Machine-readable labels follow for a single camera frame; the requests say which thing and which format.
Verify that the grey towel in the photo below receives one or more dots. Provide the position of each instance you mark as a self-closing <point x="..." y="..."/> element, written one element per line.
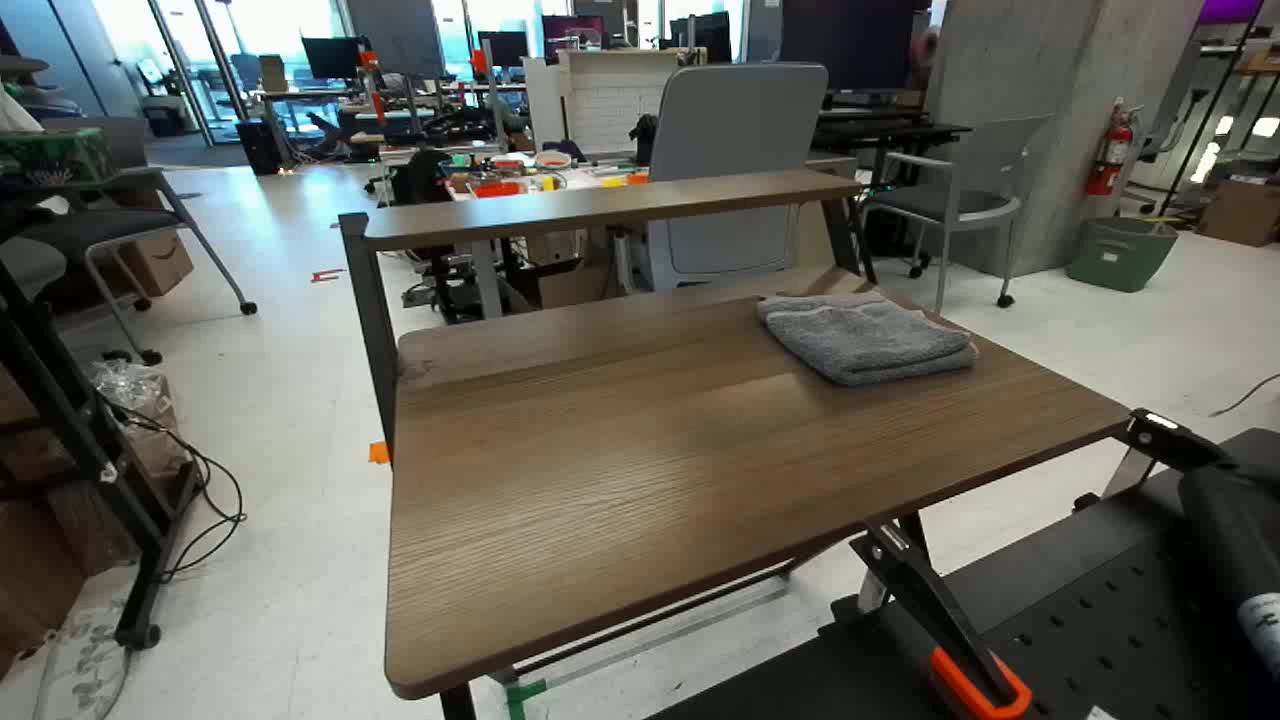
<point x="860" y="340"/>

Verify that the dark robot arm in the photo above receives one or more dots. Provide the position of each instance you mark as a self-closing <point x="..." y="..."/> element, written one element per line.
<point x="1234" y="533"/>

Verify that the cardboard box under desk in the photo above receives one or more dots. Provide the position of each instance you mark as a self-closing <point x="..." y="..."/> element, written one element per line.
<point x="579" y="287"/>

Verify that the cluttered work table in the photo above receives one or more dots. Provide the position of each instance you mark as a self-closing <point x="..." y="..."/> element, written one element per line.
<point x="532" y="179"/>

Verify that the grey office chair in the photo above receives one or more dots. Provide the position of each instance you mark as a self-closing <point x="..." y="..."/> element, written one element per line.
<point x="734" y="132"/>

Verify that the white board panel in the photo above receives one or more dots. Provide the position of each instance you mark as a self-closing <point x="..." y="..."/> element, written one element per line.
<point x="602" y="103"/>

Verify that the orange floor tape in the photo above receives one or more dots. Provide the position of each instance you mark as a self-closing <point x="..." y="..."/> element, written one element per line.
<point x="376" y="454"/>

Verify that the black computer monitor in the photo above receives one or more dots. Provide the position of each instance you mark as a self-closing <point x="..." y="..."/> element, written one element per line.
<point x="330" y="57"/>
<point x="505" y="48"/>
<point x="575" y="34"/>

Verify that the green tape on leg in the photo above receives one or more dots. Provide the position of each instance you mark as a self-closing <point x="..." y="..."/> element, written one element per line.
<point x="520" y="692"/>

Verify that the black trash bin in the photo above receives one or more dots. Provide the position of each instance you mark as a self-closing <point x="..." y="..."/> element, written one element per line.
<point x="262" y="146"/>

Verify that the green plastic bin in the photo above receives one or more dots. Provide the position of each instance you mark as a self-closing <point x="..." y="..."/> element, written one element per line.
<point x="1123" y="252"/>

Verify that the small cardboard box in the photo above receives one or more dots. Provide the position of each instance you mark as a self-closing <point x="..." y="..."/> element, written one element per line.
<point x="158" y="265"/>

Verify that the concrete pillar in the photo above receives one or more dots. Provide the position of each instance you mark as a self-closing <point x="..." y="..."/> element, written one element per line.
<point x="1052" y="83"/>

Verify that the clear plastic bag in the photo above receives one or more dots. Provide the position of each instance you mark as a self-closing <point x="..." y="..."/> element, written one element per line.
<point x="131" y="391"/>

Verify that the red fire extinguisher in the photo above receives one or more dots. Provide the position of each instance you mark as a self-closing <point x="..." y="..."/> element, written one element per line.
<point x="1111" y="152"/>

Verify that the black metal clamp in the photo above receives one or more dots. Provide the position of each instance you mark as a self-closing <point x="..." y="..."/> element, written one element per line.
<point x="1172" y="442"/>

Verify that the black metal rack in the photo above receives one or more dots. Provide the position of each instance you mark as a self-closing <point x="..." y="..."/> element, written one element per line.
<point x="72" y="427"/>

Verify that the black stand pole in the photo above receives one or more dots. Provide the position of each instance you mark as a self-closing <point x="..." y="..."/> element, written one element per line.
<point x="1206" y="122"/>

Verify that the brown cardboard box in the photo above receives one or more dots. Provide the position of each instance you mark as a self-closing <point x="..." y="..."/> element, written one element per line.
<point x="1243" y="212"/>

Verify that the large cardboard box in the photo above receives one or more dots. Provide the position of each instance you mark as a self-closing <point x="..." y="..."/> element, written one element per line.
<point x="35" y="572"/>

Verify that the wooden table with black frame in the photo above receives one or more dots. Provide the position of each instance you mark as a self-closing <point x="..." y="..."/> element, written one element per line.
<point x="602" y="204"/>

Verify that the grey chair with metal frame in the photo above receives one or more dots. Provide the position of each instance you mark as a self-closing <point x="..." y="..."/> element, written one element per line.
<point x="982" y="204"/>

